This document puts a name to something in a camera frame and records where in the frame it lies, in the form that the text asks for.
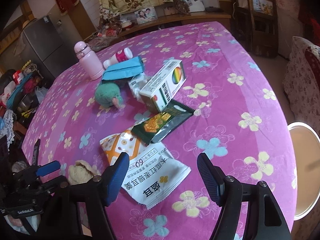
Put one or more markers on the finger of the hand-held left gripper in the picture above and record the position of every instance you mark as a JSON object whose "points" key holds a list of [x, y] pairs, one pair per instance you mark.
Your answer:
{"points": [[47, 187], [47, 168]]}

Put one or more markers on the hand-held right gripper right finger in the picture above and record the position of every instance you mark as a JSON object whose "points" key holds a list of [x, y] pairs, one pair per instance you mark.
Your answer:
{"points": [[208, 177]]}

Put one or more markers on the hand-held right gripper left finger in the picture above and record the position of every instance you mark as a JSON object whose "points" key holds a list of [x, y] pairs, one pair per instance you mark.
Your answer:
{"points": [[117, 177]]}

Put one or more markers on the white orange snack bag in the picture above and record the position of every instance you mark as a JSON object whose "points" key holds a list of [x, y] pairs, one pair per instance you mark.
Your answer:
{"points": [[155, 180]]}

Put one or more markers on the dark green cracker packet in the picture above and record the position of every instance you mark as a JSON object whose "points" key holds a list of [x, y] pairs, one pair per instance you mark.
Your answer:
{"points": [[160, 123]]}

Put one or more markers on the green fluffy cloth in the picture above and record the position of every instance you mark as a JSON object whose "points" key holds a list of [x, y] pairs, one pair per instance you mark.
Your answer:
{"points": [[107, 93]]}

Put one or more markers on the green white drink carton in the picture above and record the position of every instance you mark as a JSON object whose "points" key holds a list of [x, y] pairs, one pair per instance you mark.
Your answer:
{"points": [[136, 87]]}

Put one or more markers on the white plastic bucket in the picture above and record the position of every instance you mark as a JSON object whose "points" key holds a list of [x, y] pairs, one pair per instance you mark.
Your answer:
{"points": [[303, 167]]}

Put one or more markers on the white box with rainbow print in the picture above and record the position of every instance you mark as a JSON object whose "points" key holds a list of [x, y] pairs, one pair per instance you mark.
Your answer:
{"points": [[162, 85]]}

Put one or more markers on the teal plastic wrapper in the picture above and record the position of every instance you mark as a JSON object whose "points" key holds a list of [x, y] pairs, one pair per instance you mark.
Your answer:
{"points": [[122, 71]]}

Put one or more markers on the white lace cloth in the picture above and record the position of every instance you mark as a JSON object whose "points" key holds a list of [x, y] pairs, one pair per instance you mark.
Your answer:
{"points": [[7, 125]]}

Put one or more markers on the white plastic bag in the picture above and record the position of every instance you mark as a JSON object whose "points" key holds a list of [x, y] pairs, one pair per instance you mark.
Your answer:
{"points": [[41, 95]]}

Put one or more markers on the teal bag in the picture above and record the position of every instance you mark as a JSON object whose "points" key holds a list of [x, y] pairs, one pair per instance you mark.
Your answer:
{"points": [[17, 92]]}

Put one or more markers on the pink floral tablecloth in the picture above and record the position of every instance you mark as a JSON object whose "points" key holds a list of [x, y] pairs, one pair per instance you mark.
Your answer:
{"points": [[225, 80]]}

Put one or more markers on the pink water bottle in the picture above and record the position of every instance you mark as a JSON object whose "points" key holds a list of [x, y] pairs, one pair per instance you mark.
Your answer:
{"points": [[88, 62]]}

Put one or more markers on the small white pink-label bottle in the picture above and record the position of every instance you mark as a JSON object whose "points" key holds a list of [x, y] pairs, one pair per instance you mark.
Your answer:
{"points": [[120, 56]]}

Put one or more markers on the grey refrigerator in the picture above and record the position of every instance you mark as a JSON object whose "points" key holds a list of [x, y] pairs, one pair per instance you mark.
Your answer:
{"points": [[42, 45]]}

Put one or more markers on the sofa with floral cover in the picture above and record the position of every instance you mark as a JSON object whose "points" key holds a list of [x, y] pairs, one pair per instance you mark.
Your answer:
{"points": [[300, 85]]}

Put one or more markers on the pile of plastic bags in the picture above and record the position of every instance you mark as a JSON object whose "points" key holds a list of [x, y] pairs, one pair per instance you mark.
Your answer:
{"points": [[107, 33]]}

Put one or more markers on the wooden chair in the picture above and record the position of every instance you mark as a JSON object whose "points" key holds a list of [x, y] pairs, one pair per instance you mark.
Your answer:
{"points": [[262, 37]]}

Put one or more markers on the low wooden cabinet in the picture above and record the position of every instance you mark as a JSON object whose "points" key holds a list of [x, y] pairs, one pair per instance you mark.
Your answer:
{"points": [[200, 17]]}

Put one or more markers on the framed couple photo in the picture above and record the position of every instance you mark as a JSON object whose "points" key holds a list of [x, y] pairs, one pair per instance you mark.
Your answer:
{"points": [[146, 15]]}

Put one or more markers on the leaning wedding photo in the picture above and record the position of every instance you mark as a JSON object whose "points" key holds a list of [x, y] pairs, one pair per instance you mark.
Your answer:
{"points": [[195, 1]]}

